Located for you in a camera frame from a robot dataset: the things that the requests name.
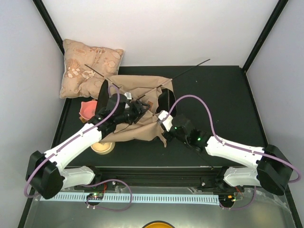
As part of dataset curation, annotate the beige pet tent fabric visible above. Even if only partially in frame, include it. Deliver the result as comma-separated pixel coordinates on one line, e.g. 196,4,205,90
95,75,175,145

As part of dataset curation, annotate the black tent pole one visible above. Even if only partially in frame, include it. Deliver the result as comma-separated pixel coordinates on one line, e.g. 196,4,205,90
85,63,213,171

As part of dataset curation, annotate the black tent pole two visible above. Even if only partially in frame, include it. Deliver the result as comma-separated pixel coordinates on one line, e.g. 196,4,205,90
138,58,211,99

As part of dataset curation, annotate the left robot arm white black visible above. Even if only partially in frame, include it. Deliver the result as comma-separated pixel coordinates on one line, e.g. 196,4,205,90
24,94,150,199

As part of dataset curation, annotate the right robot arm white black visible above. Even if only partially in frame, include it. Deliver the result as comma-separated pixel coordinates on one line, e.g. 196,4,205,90
158,111,292,196

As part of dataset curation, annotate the pink pet bowl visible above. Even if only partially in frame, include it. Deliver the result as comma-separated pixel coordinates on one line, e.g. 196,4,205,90
79,100,97,123

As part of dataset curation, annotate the yellow pet bowl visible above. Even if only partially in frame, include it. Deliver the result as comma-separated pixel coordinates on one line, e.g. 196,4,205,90
91,142,115,155

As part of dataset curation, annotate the beige patterned pillow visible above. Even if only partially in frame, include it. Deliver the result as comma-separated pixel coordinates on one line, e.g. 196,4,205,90
59,39,124,99

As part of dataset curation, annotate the yellow round object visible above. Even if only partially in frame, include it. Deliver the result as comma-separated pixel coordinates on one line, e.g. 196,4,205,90
142,221,175,228

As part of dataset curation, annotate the small electronics board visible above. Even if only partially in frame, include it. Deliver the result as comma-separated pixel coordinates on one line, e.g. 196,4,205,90
86,192,104,200

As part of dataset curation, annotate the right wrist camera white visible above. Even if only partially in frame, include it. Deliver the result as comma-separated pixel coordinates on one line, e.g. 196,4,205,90
158,110,173,132

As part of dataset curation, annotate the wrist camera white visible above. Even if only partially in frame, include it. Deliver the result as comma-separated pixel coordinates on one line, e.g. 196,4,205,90
158,110,173,132
124,92,132,100

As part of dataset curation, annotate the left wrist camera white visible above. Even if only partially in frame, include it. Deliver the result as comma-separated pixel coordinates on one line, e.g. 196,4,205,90
124,92,132,100

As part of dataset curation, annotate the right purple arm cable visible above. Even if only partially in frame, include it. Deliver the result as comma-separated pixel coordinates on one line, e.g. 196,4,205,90
166,95,302,183

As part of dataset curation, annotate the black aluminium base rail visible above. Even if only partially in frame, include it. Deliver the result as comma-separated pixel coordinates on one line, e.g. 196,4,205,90
89,166,235,192

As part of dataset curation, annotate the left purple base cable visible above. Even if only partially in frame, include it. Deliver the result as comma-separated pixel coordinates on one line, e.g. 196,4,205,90
85,178,133,211

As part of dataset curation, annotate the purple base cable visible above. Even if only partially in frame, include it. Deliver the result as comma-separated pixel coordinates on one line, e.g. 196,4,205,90
85,178,133,211
218,185,257,211

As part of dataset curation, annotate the white slotted cable duct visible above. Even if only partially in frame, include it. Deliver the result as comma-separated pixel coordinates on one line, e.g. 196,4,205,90
48,192,219,206

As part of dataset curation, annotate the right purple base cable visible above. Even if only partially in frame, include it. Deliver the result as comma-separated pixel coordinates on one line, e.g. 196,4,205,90
218,185,257,211

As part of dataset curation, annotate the left black frame post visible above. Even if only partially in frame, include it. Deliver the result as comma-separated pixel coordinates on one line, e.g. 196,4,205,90
33,0,65,54

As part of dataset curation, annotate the black frame post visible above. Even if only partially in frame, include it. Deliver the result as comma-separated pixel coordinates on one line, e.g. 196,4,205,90
242,0,289,73
33,0,65,54

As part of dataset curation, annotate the right black frame post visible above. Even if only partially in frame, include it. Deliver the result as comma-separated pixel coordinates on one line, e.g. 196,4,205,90
242,0,289,73

